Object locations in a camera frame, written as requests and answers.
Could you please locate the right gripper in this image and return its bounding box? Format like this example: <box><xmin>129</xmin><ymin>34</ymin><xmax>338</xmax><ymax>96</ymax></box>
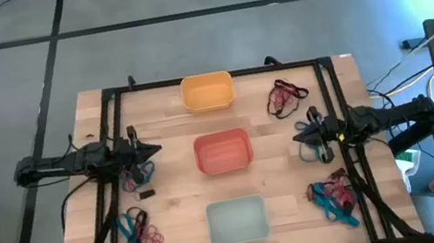
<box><xmin>288</xmin><ymin>102</ymin><xmax>346</xmax><ymax>169</ymax></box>

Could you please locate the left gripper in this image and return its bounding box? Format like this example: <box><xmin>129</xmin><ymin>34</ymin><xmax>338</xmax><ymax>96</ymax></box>
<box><xmin>110</xmin><ymin>121</ymin><xmax>168</xmax><ymax>187</ymax></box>

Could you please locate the dark brown rubber band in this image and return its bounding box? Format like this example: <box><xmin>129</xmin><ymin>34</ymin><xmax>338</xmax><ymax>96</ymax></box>
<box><xmin>328</xmin><ymin>166</ymin><xmax>349</xmax><ymax>182</ymax></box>

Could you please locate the orange plastic basket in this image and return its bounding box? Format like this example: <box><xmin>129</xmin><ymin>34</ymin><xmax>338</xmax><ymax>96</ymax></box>
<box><xmin>191</xmin><ymin>126</ymin><xmax>256</xmax><ymax>178</ymax></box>

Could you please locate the yellow plastic basket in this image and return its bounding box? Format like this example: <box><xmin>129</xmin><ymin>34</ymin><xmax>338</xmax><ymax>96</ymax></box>
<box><xmin>178</xmin><ymin>69</ymin><xmax>239</xmax><ymax>116</ymax></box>

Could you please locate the black desk base bar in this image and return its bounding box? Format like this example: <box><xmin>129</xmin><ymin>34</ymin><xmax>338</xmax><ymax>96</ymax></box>
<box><xmin>383</xmin><ymin>105</ymin><xmax>434</xmax><ymax>158</ymax></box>

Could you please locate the white plastic basket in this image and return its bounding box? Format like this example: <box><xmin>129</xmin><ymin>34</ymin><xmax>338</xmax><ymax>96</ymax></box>
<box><xmin>203</xmin><ymin>193</ymin><xmax>273</xmax><ymax>243</ymax></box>

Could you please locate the black floor block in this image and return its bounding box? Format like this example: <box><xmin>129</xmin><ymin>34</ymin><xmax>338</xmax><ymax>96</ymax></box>
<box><xmin>401</xmin><ymin>36</ymin><xmax>427</xmax><ymax>51</ymax></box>

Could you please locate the black aluminium table frame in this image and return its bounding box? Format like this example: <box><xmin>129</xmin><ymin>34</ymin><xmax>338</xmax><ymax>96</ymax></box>
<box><xmin>62</xmin><ymin>45</ymin><xmax>397</xmax><ymax>243</ymax></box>

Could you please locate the black frame clamp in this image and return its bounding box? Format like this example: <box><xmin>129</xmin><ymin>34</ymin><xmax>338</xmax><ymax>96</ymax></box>
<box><xmin>125</xmin><ymin>73</ymin><xmax>138</xmax><ymax>90</ymax></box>
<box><xmin>262</xmin><ymin>53</ymin><xmax>284</xmax><ymax>69</ymax></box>

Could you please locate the black cable sleeve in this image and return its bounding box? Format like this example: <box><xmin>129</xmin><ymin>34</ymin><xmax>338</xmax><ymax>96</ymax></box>
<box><xmin>52</xmin><ymin>186</ymin><xmax>129</xmax><ymax>243</ymax></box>
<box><xmin>343</xmin><ymin>142</ymin><xmax>425</xmax><ymax>243</ymax></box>

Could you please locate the thin black cable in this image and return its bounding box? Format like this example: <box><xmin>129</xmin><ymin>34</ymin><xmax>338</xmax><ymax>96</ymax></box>
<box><xmin>54</xmin><ymin>175</ymin><xmax>106</xmax><ymax>236</ymax></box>

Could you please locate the white cable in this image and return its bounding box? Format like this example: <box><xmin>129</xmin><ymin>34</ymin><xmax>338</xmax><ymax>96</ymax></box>
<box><xmin>356</xmin><ymin>0</ymin><xmax>434</xmax><ymax>86</ymax></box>

